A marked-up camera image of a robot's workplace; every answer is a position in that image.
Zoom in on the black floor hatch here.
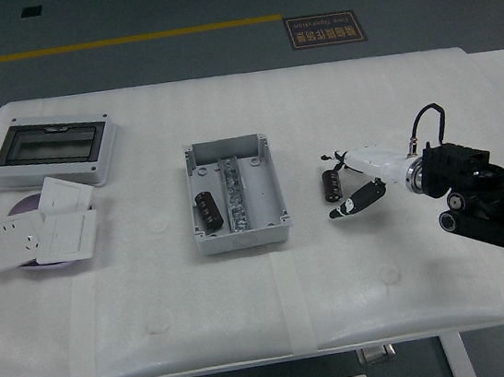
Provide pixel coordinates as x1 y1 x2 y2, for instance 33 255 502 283
19 4 44 21

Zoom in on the white wall socket panel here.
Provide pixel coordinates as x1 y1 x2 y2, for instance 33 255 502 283
0 209 53 273

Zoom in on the metal mounting rail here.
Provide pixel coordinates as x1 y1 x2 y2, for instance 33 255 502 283
216 153 254 236

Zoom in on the purple round plate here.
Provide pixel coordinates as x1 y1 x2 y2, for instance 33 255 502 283
4 185 103 277

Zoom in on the metal bracket under table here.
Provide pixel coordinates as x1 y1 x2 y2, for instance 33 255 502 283
356 341 399 367

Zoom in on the black cylindrical battery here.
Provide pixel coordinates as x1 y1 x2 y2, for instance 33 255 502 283
319 167 345 205
192 188 226 231

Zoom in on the grey open junction box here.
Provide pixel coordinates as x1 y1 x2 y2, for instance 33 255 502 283
180 129 298 258

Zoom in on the white wall switch panel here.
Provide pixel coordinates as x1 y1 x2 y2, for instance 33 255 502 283
35 170 99 218
30 208 105 267

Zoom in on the grey box with dark window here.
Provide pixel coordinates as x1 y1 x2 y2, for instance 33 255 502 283
0 104 127 201

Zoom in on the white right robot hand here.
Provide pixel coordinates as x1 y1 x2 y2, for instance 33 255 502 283
319 141 417 222

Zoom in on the white foam table mat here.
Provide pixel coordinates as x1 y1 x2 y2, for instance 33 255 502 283
0 36 504 377

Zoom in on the dark floor sign sticker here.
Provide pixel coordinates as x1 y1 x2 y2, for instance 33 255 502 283
283 7 369 53

